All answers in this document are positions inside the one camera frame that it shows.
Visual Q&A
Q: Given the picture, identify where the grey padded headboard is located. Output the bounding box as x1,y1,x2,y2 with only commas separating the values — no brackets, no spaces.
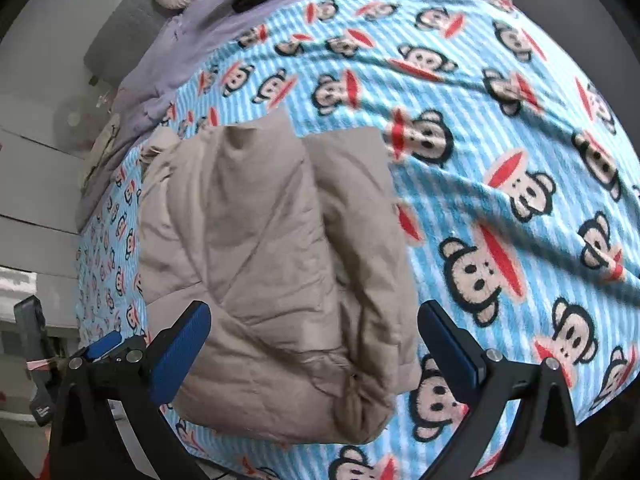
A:
84,0,173,83

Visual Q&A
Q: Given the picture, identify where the purple bed sheet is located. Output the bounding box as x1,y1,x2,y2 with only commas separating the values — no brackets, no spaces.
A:
77,0,401,231

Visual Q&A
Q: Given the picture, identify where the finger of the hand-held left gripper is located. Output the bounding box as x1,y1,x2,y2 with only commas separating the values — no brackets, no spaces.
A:
82,331,146,361

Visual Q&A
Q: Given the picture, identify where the beige quilted puffer coat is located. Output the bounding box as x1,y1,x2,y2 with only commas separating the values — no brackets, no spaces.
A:
137,107,423,446

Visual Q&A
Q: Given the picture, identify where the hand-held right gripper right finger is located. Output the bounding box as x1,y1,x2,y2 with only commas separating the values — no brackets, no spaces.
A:
417,300,581,480

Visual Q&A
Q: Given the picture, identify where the beige cloth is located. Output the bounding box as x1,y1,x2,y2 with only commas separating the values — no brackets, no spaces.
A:
82,112,123,191

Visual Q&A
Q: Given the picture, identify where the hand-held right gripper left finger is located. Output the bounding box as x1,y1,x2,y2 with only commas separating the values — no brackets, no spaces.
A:
49,300,212,480

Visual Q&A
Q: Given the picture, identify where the blue striped monkey print blanket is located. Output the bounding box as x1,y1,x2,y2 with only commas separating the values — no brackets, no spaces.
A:
75,0,640,480

